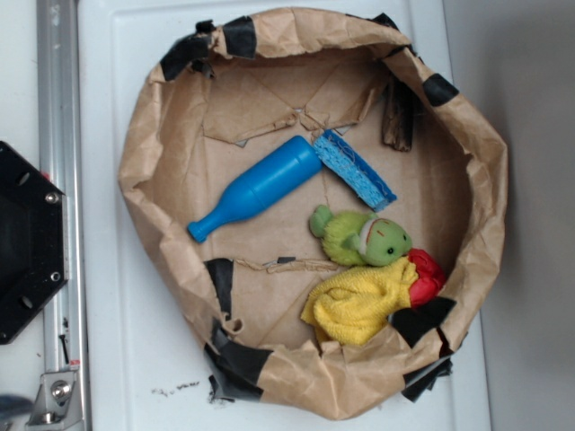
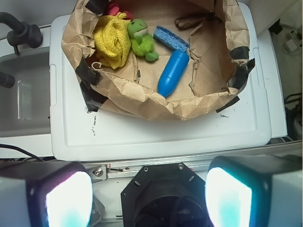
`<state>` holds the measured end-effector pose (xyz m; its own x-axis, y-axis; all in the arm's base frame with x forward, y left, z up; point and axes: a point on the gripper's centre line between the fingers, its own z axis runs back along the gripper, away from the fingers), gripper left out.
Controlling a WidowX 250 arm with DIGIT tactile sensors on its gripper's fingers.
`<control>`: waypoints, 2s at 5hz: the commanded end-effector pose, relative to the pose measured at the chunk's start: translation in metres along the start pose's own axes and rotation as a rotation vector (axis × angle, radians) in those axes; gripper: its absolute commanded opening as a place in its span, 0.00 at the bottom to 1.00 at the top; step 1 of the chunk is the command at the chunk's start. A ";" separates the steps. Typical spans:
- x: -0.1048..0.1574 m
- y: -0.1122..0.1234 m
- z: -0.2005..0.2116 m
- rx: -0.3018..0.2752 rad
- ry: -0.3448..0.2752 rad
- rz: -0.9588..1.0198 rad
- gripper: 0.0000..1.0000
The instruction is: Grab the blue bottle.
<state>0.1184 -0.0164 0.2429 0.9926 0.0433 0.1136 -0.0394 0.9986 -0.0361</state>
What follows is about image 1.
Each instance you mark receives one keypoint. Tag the yellow cloth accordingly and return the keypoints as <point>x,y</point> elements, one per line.
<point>353,306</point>

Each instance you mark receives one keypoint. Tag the green plush toy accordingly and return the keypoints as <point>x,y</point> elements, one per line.
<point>350,238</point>

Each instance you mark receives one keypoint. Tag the metal corner bracket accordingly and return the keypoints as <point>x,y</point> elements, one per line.
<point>57,405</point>

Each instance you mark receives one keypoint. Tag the brown paper bag bin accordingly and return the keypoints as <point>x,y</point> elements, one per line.
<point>225,97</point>

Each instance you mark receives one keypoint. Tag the blue plastic bottle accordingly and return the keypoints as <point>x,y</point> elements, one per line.
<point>261,186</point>

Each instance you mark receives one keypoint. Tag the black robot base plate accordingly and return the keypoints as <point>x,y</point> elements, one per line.
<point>32,242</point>

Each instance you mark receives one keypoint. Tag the aluminium extrusion rail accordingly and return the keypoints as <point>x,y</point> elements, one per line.
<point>65,328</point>

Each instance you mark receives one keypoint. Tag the blue sponge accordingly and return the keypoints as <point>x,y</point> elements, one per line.
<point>345,162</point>

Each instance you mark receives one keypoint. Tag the red soft toy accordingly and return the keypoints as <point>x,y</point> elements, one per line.
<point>431,278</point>

